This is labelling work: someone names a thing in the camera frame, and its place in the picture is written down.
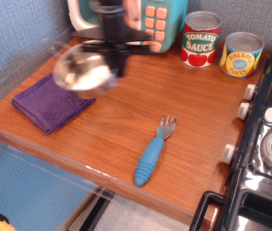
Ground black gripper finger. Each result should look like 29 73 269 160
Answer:
116 53 129 77
103 52 114 69

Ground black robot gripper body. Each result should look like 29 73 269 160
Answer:
73 11 152 55

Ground stainless steel pan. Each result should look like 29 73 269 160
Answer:
53 40 118 99

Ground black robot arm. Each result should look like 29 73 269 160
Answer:
73 0 151 77

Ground toy microwave teal and white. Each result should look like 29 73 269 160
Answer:
67 0 188 53

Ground purple folded cloth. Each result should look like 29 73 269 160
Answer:
12 73 96 134

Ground tomato sauce can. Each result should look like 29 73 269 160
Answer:
181 11 221 68

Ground pineapple slices can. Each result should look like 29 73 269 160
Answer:
220 32 264 78

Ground white stove knob middle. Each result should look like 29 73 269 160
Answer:
237 103 250 120

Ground white stove knob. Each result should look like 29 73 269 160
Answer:
244 84 257 101
237 103 250 120
222 144 235 165

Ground white stove knob top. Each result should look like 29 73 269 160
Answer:
244 84 257 101

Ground white stove knob bottom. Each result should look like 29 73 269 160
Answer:
222 144 235 165

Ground white round stove button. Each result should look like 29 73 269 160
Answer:
263 107 272 123

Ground black toy stove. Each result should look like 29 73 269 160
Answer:
211 52 272 231

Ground orange object bottom left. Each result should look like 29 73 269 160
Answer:
0 221 16 231

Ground blue handled fork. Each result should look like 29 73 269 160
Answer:
134 115 178 187

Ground black oven door handle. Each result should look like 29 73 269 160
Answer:
189 191 226 231

